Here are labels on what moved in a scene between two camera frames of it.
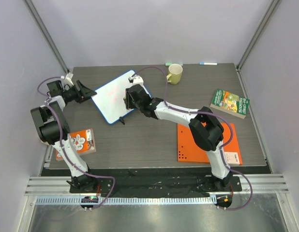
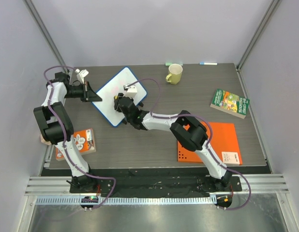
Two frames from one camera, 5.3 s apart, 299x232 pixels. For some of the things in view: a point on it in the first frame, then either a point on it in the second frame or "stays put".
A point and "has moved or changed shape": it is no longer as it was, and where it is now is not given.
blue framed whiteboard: (110, 101) has moved or changed shape
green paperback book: (231, 103) stays put
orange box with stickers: (83, 141) stays put
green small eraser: (168, 64) stays put
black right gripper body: (128, 98) to (117, 102)
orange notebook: (190, 151) stays put
